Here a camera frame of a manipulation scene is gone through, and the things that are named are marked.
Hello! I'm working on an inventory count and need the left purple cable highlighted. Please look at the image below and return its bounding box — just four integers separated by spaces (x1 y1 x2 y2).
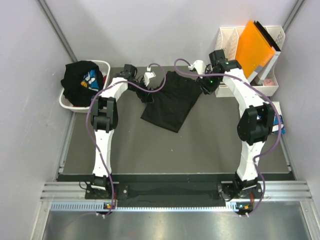
85 63 167 216

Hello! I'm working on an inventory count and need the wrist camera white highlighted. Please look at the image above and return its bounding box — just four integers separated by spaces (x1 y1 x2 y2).
142 66 156 87
188 60 207 75

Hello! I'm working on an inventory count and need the orange folder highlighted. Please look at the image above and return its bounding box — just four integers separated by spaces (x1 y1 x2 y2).
235 20 276 80

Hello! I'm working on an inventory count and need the grey cable duct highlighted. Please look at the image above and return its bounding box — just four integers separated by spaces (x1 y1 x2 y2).
50 201 250 213

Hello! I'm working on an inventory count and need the white file organizer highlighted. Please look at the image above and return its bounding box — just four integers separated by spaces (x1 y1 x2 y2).
214 26 286 98

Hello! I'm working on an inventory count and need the white laundry basket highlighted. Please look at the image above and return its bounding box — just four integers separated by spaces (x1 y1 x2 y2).
58 60 111 113

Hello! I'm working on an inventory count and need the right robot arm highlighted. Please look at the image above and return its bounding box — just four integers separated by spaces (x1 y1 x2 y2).
189 49 275 198

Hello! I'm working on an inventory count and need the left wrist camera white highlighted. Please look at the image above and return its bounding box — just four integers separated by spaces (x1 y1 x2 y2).
142 66 156 87

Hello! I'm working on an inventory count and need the black brushstroke print t-shirt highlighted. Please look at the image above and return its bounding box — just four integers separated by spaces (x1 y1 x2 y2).
140 71 202 133

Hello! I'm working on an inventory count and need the black daisy print t-shirt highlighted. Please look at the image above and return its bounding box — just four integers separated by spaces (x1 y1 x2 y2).
60 60 104 107

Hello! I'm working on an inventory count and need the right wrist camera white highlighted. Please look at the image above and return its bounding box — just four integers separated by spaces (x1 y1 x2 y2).
188 60 207 75

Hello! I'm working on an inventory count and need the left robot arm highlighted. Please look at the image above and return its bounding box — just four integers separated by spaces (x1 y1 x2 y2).
87 64 156 199

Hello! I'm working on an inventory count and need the purple cable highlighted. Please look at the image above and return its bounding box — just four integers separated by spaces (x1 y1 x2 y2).
85 63 167 216
173 58 282 217

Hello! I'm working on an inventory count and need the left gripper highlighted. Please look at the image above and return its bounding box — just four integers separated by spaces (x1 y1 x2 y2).
128 76 154 103

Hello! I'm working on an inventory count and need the dark grey table mat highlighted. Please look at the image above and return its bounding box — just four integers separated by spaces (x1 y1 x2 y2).
62 90 290 175

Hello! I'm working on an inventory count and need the aluminium frame rail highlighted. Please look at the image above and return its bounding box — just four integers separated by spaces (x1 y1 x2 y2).
40 180 312 202

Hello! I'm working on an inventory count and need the folded white daisy t-shirt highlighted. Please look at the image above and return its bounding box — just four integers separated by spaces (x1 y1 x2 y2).
271 100 286 135

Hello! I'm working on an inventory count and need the white grey binder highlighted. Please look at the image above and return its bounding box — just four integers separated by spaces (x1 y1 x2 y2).
248 50 281 85

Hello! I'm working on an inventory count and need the black folder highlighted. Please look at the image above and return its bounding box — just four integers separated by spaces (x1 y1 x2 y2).
253 21 281 52

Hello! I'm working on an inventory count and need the pink small item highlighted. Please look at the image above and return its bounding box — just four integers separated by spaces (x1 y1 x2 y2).
263 78 274 86

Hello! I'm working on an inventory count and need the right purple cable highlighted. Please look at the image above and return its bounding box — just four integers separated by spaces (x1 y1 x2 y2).
173 58 282 217

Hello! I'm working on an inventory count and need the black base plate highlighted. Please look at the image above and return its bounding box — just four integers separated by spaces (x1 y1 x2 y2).
83 173 262 207

